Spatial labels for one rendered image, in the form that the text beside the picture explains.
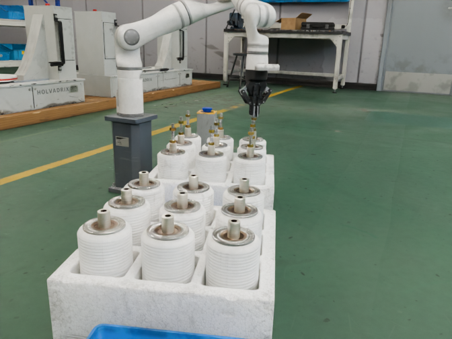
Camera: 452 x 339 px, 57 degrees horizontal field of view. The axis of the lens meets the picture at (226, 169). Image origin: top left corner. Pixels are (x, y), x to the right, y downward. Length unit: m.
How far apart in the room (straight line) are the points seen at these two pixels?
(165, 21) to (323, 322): 1.13
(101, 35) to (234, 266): 3.33
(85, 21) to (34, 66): 0.75
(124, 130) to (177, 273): 0.94
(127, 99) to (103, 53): 2.31
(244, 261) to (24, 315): 0.53
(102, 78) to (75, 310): 3.23
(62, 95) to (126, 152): 1.87
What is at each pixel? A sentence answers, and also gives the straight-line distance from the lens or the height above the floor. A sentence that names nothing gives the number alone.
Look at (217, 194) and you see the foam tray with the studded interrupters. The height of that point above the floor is 0.15.
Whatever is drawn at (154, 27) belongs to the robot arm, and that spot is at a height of 0.62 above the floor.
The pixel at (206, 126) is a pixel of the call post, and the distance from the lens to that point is 1.63.
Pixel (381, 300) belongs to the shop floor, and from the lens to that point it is 1.10.
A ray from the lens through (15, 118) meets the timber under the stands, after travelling 3.07.
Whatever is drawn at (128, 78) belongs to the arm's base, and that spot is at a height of 0.44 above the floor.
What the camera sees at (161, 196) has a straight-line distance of 0.98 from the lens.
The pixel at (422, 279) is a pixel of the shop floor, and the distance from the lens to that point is 1.24.
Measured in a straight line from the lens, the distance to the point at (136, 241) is 0.88.
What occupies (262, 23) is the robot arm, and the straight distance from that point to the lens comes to 1.42.
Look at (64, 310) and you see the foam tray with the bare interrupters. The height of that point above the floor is 0.12.
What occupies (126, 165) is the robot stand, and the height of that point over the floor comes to 0.12.
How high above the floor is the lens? 0.58
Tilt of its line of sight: 17 degrees down
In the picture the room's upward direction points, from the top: 2 degrees clockwise
